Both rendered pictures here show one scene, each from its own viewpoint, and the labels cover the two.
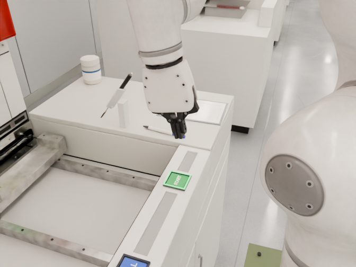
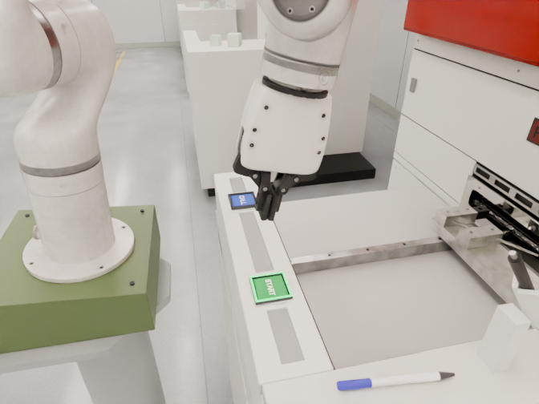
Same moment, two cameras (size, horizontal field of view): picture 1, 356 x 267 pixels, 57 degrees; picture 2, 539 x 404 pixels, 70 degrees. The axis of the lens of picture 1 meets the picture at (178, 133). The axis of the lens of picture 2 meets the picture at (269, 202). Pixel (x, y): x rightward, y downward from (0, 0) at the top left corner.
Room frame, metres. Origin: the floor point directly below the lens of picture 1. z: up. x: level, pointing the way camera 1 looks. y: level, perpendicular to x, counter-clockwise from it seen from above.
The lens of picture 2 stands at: (0.97, -0.22, 1.38)
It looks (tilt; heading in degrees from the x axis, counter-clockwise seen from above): 32 degrees down; 148
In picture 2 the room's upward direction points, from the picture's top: straight up
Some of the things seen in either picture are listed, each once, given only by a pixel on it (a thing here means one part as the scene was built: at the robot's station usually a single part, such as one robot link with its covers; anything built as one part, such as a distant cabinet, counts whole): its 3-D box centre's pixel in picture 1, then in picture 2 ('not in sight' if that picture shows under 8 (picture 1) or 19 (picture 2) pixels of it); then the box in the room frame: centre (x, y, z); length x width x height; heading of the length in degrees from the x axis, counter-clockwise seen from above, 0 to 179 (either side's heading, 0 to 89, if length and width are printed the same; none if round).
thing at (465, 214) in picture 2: not in sight; (455, 215); (0.57, 0.52, 0.89); 0.08 x 0.03 x 0.03; 71
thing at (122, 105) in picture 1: (117, 105); (521, 321); (0.86, 0.18, 1.03); 0.06 x 0.04 x 0.13; 71
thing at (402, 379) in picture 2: (163, 131); (396, 380); (0.81, 0.04, 0.97); 0.14 x 0.01 x 0.01; 64
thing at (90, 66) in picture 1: (91, 69); not in sight; (1.19, 0.33, 1.01); 0.07 x 0.07 x 0.10
